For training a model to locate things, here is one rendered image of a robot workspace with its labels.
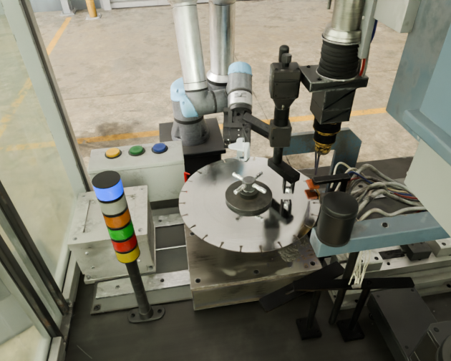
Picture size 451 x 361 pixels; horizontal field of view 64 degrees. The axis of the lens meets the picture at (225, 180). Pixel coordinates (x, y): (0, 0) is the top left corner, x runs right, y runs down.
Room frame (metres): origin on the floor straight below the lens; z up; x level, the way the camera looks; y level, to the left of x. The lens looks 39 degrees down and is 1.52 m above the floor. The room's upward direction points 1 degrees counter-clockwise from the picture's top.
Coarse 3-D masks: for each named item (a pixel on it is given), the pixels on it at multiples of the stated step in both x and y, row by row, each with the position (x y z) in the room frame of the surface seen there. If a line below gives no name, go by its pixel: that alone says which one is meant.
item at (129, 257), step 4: (136, 248) 0.45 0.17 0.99; (116, 252) 0.44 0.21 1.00; (128, 252) 0.43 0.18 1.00; (132, 252) 0.44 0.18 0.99; (136, 252) 0.44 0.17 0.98; (120, 256) 0.43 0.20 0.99; (124, 256) 0.43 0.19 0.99; (128, 256) 0.43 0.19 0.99; (132, 256) 0.44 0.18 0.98; (136, 256) 0.44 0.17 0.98; (120, 260) 0.43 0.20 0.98; (124, 260) 0.43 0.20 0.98; (128, 260) 0.43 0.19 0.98; (132, 260) 0.43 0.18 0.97
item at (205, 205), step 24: (216, 168) 0.74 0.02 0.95; (240, 168) 0.74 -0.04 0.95; (264, 168) 0.74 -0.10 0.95; (192, 192) 0.65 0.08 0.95; (216, 192) 0.65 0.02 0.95; (312, 192) 0.64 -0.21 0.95; (192, 216) 0.57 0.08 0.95; (216, 216) 0.57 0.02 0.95; (240, 216) 0.57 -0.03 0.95; (264, 216) 0.56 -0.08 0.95; (288, 216) 0.56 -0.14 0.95; (312, 216) 0.56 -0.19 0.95; (216, 240) 0.50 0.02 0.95; (240, 240) 0.50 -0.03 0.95; (264, 240) 0.49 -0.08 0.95; (288, 240) 0.49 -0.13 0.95
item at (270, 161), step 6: (270, 78) 0.66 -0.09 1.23; (282, 108) 0.65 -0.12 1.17; (276, 150) 0.66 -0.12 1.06; (282, 150) 0.66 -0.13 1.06; (276, 156) 0.66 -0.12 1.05; (282, 156) 0.66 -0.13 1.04; (270, 162) 0.67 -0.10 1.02; (276, 162) 0.66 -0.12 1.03; (282, 162) 0.66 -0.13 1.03; (276, 168) 0.65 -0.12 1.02; (282, 168) 0.64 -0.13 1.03; (288, 168) 0.64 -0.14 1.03; (282, 174) 0.63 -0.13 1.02; (288, 174) 0.62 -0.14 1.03; (294, 174) 0.62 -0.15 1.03; (288, 180) 0.61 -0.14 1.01; (294, 180) 0.61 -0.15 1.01; (282, 186) 0.63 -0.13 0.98; (294, 186) 0.62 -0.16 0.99
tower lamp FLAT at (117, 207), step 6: (120, 198) 0.44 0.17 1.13; (102, 204) 0.43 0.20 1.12; (108, 204) 0.43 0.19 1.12; (114, 204) 0.43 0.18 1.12; (120, 204) 0.44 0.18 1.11; (126, 204) 0.45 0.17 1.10; (102, 210) 0.43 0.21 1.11; (108, 210) 0.43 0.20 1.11; (114, 210) 0.43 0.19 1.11; (120, 210) 0.44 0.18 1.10
